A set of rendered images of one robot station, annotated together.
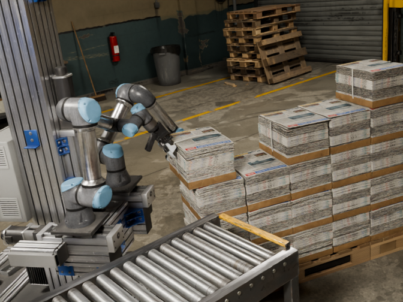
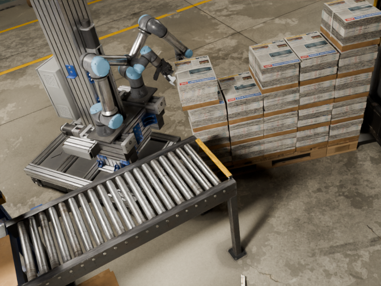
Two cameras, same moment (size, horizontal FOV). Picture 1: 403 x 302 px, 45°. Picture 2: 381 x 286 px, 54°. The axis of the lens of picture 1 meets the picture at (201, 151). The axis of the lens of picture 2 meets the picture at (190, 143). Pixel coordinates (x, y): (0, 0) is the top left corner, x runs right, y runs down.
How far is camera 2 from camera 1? 0.87 m
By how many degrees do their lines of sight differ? 26
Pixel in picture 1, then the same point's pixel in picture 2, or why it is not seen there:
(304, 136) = (277, 74)
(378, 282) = (323, 176)
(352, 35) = not seen: outside the picture
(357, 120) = (326, 61)
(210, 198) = (199, 116)
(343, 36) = not seen: outside the picture
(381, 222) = (338, 132)
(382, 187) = (342, 109)
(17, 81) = (55, 32)
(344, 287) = (297, 177)
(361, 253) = (318, 151)
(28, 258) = (74, 151)
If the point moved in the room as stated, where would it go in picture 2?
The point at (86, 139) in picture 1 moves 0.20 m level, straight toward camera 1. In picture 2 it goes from (100, 85) to (96, 104)
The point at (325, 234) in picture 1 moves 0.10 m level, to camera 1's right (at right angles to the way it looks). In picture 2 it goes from (290, 139) to (302, 139)
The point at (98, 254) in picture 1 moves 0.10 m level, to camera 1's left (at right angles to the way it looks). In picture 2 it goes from (118, 152) to (105, 152)
